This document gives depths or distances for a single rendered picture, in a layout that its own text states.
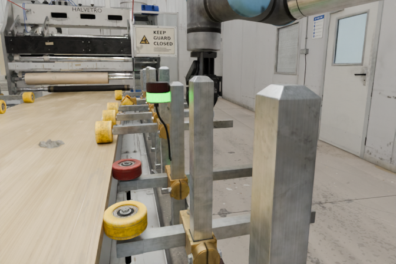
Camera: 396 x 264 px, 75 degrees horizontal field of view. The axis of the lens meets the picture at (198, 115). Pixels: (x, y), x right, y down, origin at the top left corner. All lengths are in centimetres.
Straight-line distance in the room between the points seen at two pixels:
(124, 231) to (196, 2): 52
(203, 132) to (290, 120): 26
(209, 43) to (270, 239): 52
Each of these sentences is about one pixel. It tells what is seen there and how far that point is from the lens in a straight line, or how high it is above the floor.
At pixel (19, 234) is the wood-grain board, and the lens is 56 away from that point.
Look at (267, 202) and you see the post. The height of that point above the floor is 107.
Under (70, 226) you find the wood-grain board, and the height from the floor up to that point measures 90.
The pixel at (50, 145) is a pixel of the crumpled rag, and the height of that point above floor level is 91.
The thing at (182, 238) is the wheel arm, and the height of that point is 84.
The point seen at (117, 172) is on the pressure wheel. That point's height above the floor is 90.
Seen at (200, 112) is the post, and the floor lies 110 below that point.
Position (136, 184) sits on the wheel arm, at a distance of 77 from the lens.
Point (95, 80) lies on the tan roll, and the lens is 300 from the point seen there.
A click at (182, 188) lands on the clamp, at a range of 72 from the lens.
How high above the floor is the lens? 118
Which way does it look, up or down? 11 degrees down
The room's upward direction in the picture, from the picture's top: straight up
